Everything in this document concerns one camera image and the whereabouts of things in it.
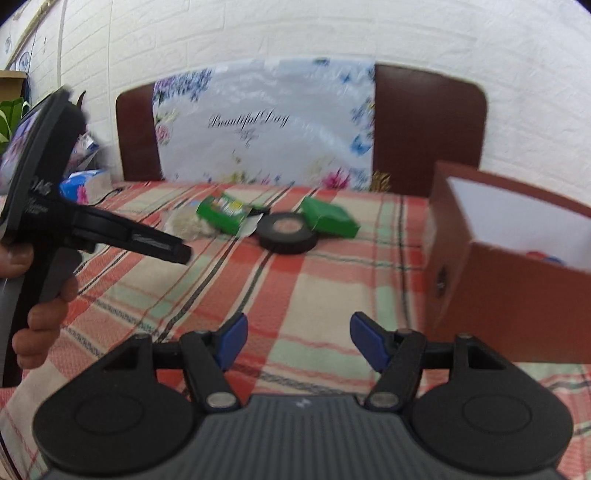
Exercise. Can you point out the plain green box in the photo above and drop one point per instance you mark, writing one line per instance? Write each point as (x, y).
(330, 217)

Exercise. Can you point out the green leafy bag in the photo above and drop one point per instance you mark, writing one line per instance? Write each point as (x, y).
(10, 121)

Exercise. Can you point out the plaid blanket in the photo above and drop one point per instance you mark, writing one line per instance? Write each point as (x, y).
(286, 295)

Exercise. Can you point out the black tape roll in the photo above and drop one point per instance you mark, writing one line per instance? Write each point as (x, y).
(287, 233)

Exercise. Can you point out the green box with colourful label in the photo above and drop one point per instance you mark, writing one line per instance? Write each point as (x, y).
(223, 212)

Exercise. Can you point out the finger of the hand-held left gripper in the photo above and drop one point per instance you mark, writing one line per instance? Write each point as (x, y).
(138, 237)

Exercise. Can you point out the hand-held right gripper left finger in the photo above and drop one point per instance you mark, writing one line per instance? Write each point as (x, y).
(233, 340)

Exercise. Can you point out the gold patterned object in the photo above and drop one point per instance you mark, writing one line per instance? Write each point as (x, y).
(381, 181)

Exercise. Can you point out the blue and red tape roll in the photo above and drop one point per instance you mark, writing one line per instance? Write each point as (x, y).
(545, 257)

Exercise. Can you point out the blue tissue pack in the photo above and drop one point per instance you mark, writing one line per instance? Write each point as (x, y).
(85, 182)

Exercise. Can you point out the floral plastic bag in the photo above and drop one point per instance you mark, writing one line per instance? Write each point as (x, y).
(263, 124)

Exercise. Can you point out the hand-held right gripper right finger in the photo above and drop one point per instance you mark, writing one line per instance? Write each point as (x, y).
(369, 342)

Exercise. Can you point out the clear snack packages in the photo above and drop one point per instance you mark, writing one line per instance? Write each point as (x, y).
(85, 150)

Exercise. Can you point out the brown headboard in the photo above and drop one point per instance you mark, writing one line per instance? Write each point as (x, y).
(425, 129)

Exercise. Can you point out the tan cardboard box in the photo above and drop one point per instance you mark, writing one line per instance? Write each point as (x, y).
(11, 84)

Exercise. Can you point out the brown cardboard box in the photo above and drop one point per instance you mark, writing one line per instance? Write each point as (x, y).
(503, 277)

